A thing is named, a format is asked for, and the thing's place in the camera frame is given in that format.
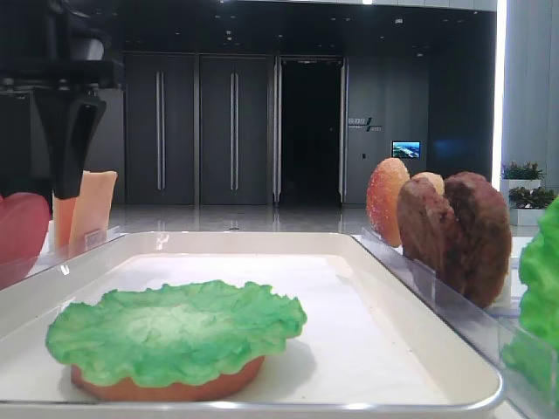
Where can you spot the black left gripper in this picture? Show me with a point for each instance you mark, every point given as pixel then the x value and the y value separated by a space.
pixel 61 45

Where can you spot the green lettuce leaf on bun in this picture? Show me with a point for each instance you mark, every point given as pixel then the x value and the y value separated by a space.
pixel 189 334

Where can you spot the bread slice on tray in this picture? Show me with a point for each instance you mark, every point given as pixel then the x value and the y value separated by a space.
pixel 126 390

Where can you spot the brown meat patty rear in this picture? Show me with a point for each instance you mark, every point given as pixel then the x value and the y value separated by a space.
pixel 427 225

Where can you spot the brown meat patty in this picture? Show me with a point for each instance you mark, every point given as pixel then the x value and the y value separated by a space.
pixel 481 242
pixel 427 225

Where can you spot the brown meat patty front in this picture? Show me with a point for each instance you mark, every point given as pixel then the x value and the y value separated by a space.
pixel 481 242

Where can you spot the sugared bun slice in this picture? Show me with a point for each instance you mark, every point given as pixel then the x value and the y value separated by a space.
pixel 381 198

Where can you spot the white metal tray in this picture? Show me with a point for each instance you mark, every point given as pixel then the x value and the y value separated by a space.
pixel 370 347

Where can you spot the white planter with plants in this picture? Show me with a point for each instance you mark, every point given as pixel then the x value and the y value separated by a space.
pixel 526 197

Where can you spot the small wall screen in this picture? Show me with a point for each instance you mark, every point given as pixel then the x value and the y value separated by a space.
pixel 406 149

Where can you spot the clear acrylic right rack wall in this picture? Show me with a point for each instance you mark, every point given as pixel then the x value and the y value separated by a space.
pixel 486 330

